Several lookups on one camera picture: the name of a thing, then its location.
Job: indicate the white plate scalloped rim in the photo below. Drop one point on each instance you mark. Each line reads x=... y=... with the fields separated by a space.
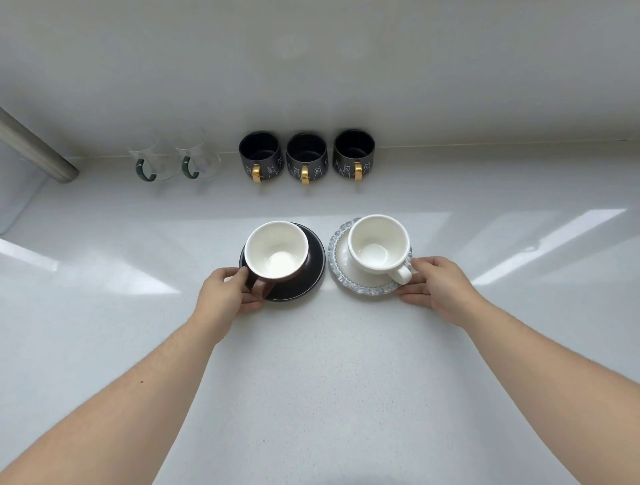
x=347 y=280

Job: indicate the person's left forearm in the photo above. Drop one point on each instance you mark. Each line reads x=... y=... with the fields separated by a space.
x=115 y=409

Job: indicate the person's right hand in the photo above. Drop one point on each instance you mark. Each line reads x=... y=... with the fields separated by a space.
x=445 y=290

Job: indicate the person's left hand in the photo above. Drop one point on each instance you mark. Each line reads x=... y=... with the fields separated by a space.
x=222 y=300

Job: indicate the steel cylinder grinder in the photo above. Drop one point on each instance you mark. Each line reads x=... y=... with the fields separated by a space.
x=35 y=147

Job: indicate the person's right forearm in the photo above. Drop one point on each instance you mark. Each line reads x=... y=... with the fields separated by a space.
x=560 y=389

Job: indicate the black saucer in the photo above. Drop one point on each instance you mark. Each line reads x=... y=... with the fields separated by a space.
x=312 y=280

